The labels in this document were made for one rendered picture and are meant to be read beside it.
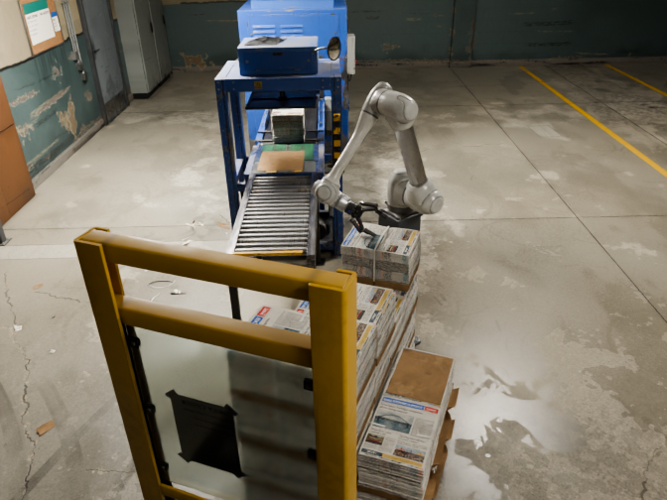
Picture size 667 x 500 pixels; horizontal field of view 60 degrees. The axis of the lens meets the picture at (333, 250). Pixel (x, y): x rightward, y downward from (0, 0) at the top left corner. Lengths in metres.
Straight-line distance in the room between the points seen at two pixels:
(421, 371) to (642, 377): 1.74
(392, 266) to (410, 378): 0.58
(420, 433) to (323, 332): 1.40
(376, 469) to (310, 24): 5.15
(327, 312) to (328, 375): 0.19
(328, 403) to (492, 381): 2.49
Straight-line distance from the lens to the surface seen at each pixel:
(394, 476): 2.63
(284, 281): 1.33
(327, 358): 1.40
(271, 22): 6.80
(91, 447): 3.71
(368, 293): 2.67
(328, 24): 6.77
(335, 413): 1.51
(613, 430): 3.81
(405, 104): 2.96
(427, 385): 2.90
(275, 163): 4.94
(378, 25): 12.01
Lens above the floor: 2.55
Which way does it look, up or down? 29 degrees down
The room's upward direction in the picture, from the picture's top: 1 degrees counter-clockwise
